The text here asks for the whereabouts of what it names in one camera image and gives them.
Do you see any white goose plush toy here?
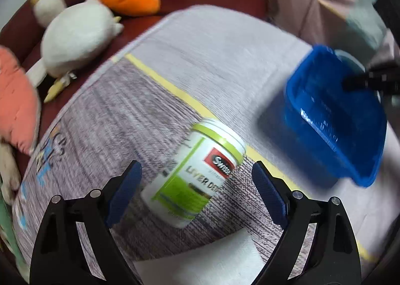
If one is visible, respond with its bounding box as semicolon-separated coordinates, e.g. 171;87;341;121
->
26;0;124;103

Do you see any white green supplement bottle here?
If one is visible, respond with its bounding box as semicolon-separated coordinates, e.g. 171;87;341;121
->
140;118;247;229

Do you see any blue plastic container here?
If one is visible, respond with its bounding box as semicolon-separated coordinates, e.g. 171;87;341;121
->
284;45;388;188

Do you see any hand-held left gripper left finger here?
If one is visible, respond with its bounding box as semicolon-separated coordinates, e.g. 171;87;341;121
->
29;160;143;285

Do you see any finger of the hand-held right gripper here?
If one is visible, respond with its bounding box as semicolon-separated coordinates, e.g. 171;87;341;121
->
342;66;400;95

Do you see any light green cloth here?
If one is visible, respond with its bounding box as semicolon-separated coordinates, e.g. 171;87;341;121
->
0;197;29;277

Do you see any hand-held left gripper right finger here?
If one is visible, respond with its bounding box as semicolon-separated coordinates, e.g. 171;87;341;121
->
251;161;363;285

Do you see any beige plush toy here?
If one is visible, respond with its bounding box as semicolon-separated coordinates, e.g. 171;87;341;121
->
0;139;23;205

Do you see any grey woven tablecloth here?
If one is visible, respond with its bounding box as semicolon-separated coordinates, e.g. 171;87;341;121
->
12;5;391;285

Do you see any pink plush toy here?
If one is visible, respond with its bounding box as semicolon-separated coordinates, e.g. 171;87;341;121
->
0;46;42;155

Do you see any white paper sheet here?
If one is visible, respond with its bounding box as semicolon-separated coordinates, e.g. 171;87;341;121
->
133;228;267;285

